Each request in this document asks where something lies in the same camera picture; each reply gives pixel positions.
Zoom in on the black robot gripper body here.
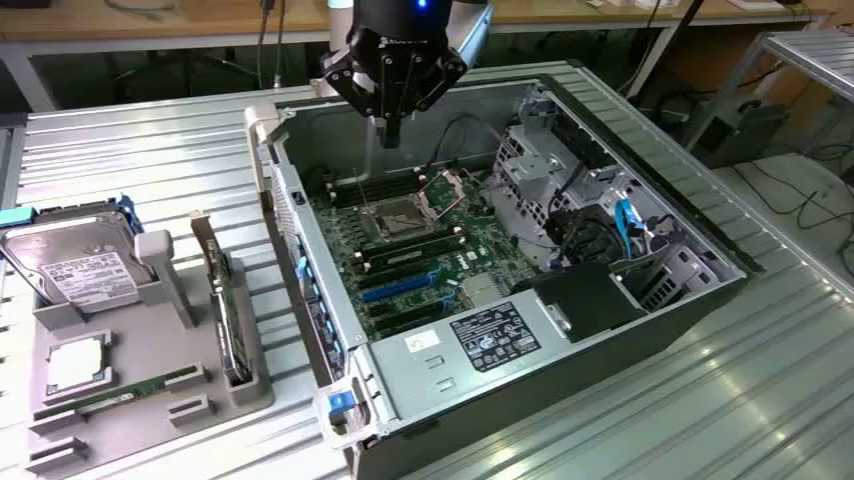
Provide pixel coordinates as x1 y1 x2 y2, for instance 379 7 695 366
352 0 456 97

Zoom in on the graphics card with metal bracket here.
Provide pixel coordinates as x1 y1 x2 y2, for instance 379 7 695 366
188 209 259 387

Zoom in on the metal socket cover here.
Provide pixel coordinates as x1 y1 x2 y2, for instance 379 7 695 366
415 168 471 222

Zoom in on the silver perforated disk bay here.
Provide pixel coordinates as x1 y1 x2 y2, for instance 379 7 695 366
491 123 605 251

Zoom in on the CPU socket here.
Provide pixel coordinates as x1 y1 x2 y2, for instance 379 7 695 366
369 199 429 237

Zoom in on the green motherboard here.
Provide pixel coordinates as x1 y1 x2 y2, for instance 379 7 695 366
311 163 543 339

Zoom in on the black RAM stick in slot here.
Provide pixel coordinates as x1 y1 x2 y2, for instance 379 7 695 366
356 233 457 268

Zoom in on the blue expansion slot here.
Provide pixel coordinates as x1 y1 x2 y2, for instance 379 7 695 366
359 272 443 302

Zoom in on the silver chipset heatsink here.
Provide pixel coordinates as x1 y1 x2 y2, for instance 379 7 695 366
461 276 516 307

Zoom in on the black box on floor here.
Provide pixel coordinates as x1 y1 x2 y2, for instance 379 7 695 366
698 100 790 169

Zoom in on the black plastic air shroud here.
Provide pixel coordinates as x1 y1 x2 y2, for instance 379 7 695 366
532 261 649 344

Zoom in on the silver power supply with label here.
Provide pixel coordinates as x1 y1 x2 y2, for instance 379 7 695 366
363 288 576 422

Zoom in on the silver hard disk with label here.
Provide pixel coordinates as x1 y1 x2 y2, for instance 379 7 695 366
0 213 145 315

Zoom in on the metal slat side table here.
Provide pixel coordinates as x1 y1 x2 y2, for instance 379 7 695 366
679 31 854 151

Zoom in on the blue disk carrier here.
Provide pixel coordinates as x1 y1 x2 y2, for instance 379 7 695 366
0 192 145 242

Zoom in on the open black PC case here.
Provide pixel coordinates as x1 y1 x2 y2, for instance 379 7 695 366
243 59 766 480

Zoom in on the CPU with silver lid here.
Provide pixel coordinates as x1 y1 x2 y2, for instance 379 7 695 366
48 339 109 390

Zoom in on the green RAM stick with label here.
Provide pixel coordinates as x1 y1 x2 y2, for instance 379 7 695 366
32 370 202 417

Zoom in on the gray parts rack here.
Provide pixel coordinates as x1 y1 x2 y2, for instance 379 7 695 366
24 228 279 476

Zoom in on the thin hanging black cable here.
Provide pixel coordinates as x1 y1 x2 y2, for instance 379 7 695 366
256 0 288 91

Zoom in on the black looped wire in case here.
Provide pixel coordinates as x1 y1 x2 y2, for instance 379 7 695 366
428 113 496 167

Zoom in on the wooden desk with gray frame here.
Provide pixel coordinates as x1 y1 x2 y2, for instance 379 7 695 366
0 0 836 112

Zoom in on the coiled black cable on floor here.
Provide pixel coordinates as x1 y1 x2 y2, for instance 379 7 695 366
655 90 696 125

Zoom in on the blue flat wire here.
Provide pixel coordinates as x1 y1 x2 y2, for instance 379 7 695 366
613 196 644 262

